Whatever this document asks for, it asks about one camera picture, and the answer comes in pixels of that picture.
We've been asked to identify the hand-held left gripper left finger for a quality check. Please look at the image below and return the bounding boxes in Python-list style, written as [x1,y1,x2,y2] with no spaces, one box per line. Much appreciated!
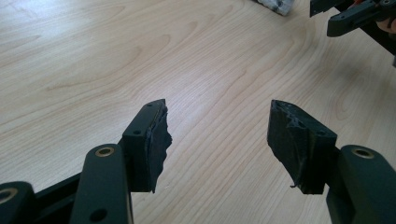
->
[120,98,173,194]

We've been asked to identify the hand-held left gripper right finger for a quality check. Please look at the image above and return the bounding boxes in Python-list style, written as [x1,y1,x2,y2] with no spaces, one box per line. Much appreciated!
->
[266,99,339,195]

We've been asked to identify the white patterned cloth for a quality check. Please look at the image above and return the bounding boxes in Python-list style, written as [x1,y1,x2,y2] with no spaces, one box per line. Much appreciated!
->
[254,0,295,17]

